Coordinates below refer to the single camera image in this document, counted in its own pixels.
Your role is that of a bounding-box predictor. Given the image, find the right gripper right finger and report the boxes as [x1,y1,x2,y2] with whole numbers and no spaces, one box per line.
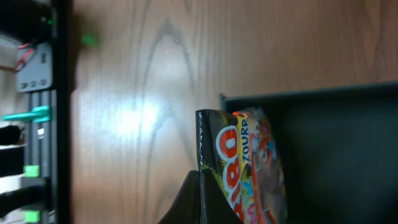
[200,169,242,224]

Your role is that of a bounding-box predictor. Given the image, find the dark green gift box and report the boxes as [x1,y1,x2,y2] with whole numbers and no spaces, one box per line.
[221,82,397,223]

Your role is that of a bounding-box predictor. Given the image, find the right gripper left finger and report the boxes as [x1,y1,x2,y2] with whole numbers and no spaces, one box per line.
[159,170,200,224]

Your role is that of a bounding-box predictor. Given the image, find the Haribo gummy candy bag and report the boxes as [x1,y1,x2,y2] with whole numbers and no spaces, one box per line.
[196,107,287,223]

